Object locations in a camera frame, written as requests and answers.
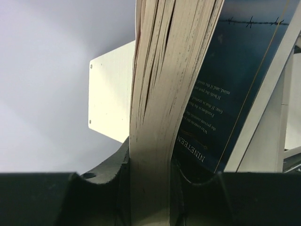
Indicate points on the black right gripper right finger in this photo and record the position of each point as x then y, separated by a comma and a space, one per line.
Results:
196, 204

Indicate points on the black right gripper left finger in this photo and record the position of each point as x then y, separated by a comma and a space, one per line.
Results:
101, 196

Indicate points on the purple paperback book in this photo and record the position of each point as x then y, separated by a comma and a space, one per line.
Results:
171, 41

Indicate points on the dark blue book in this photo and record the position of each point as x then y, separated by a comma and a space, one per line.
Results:
250, 38

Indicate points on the white two-tier shelf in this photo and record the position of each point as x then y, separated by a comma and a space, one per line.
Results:
109, 92

